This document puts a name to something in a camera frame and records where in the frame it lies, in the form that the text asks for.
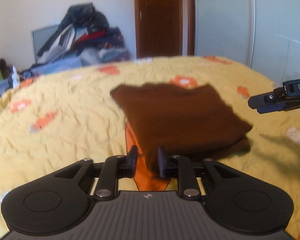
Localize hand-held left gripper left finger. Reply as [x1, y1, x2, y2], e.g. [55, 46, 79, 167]
[54, 145, 139, 201]

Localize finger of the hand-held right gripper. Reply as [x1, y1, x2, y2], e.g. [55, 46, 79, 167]
[247, 87, 300, 115]

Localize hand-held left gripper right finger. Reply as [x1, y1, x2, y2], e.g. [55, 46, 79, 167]
[157, 146, 240, 201]

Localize brown knit sweater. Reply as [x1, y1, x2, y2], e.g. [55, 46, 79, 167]
[110, 82, 255, 177]

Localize pile of mixed clothes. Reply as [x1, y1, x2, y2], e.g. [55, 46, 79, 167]
[37, 2, 131, 65]

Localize white frosted wardrobe doors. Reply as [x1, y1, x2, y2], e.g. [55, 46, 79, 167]
[194, 0, 300, 87]

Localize yellow printed bedspread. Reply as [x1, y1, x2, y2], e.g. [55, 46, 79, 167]
[0, 55, 300, 240]

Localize blue quilted blanket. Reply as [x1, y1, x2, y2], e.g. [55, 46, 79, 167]
[0, 56, 82, 96]

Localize brown wooden door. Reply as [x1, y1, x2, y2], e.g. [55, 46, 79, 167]
[134, 0, 196, 58]

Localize white crumpled wrapper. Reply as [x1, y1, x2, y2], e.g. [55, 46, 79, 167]
[8, 66, 21, 90]

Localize grey framed panel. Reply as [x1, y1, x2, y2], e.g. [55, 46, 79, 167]
[31, 24, 62, 64]

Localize dark plush toy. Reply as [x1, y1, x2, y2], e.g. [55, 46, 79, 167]
[0, 58, 12, 79]

